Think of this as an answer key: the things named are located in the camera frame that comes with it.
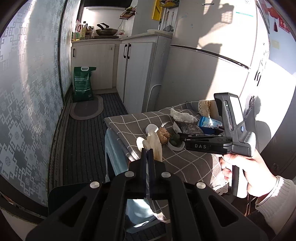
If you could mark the white round cap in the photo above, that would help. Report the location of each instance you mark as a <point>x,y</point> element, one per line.
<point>151,128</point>

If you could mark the green rice bag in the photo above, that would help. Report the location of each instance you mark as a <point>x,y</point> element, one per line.
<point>82,84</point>

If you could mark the white refrigerator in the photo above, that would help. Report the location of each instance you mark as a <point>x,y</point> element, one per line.
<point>241,47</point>

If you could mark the black frying pan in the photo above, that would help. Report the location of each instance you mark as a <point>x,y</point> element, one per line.
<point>105,30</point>

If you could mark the white kitchen cabinet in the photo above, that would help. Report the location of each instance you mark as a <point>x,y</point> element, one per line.
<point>133,66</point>

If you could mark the condiment bottles on counter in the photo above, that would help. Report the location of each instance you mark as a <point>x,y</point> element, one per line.
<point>82,31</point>

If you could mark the grey checked tablecloth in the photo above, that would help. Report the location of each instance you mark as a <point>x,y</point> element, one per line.
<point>123,143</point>

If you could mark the grey oval floor mat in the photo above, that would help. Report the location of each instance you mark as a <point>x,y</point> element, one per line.
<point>86,110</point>

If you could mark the black Face tissue pack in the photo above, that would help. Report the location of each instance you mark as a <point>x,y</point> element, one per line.
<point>187,128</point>

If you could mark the right hand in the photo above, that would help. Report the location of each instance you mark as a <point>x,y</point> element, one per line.
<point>260,180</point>

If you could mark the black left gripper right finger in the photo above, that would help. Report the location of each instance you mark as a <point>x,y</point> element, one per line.
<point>152,173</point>

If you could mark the green fruit in white dish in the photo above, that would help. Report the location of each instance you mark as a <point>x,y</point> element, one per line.
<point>175,143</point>

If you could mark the rolled beige lace cloth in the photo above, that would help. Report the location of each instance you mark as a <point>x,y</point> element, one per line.
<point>208,108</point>

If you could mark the blue white tissue pack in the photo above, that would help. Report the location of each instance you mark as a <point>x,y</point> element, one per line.
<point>210,126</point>

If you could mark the patterned frosted sliding door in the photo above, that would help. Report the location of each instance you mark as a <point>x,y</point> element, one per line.
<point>35,76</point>

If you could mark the beige plastic wrapper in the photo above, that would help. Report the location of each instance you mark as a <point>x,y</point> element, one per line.
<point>151,142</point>

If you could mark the crumpled white tissue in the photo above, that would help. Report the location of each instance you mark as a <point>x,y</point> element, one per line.
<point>182,117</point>

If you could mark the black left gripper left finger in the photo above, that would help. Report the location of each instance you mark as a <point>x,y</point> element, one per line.
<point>143,173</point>

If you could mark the white knit right sleeve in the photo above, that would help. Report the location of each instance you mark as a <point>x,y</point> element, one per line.
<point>278,207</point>

